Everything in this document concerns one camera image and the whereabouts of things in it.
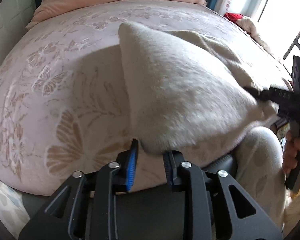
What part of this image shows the red cloth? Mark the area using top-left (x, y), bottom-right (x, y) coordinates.
top-left (224, 12), bottom-right (244, 22)

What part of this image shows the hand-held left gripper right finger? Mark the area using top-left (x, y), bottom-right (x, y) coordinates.
top-left (163, 150), bottom-right (283, 240)

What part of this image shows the person's right leg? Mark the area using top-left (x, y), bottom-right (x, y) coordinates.
top-left (236, 126), bottom-right (294, 230)

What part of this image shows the cream cloth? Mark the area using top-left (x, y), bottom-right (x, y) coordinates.
top-left (236, 15), bottom-right (283, 60)

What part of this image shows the person's right hand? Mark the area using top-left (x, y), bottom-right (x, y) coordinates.
top-left (282, 131), bottom-right (300, 174)

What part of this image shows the pink floral blanket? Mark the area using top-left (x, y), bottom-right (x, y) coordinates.
top-left (0, 0), bottom-right (294, 195)

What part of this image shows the white wardrobe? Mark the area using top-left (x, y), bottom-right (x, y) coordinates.
top-left (0, 0), bottom-right (53, 55)

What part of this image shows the person's left leg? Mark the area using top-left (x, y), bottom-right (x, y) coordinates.
top-left (0, 179), bottom-right (30, 233)

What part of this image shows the dark grey bed frame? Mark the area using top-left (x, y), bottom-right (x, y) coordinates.
top-left (20, 154), bottom-right (238, 240)

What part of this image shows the window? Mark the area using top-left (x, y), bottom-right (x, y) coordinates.
top-left (255, 0), bottom-right (300, 63)

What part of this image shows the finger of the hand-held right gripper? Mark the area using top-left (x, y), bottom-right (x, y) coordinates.
top-left (244, 86), bottom-right (293, 105)

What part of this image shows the person's leg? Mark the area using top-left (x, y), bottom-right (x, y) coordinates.
top-left (0, 179), bottom-right (30, 233)
top-left (236, 126), bottom-right (294, 230)

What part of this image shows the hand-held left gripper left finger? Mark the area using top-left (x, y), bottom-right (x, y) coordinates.
top-left (19, 139), bottom-right (140, 240)

